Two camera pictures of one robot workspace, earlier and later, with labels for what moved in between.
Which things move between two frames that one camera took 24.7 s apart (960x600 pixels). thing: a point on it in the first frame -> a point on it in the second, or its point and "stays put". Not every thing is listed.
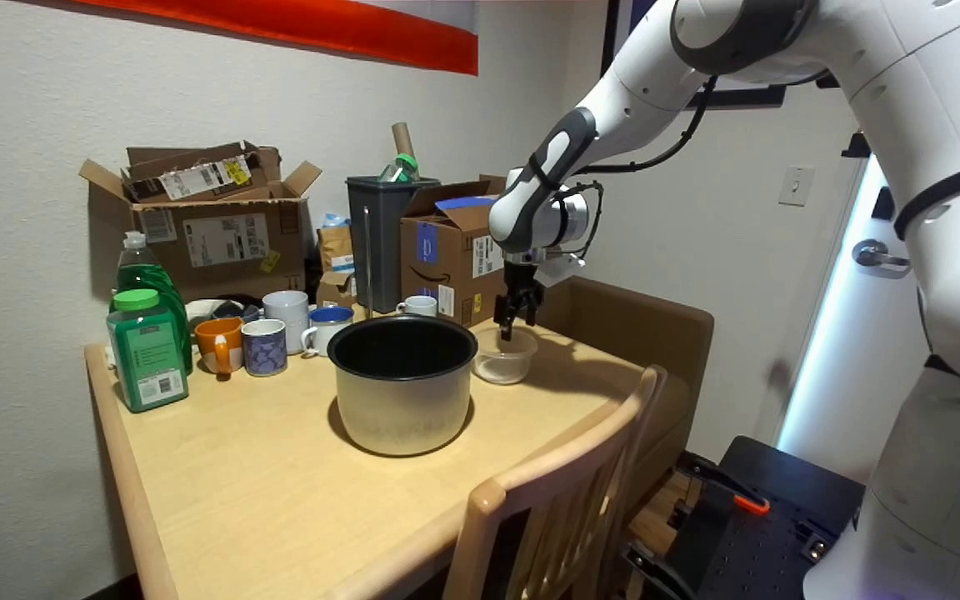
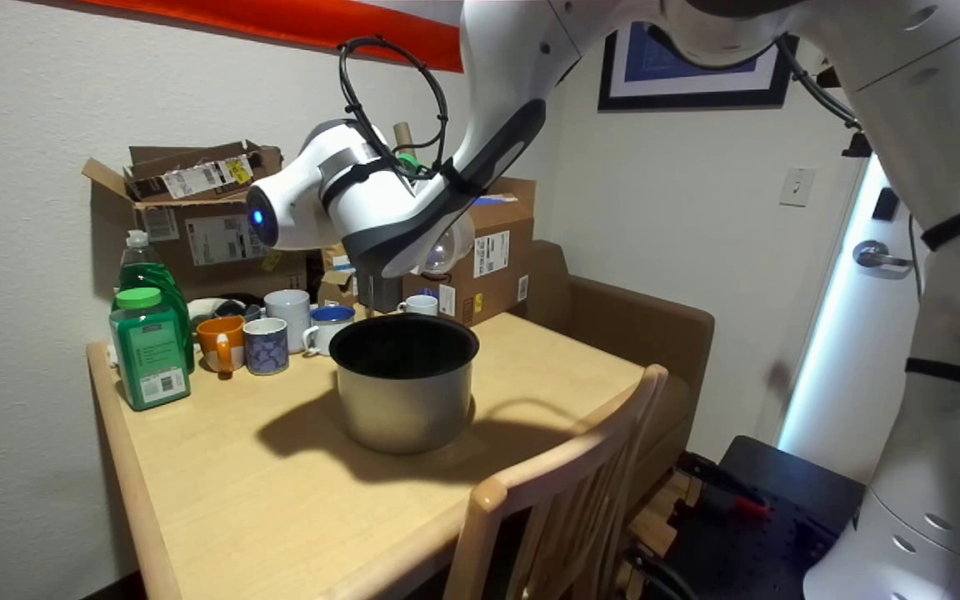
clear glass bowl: (508, 360) -> (447, 245)
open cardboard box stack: (224, 215) stays put
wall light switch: (797, 186) stays put
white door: (869, 353) stays put
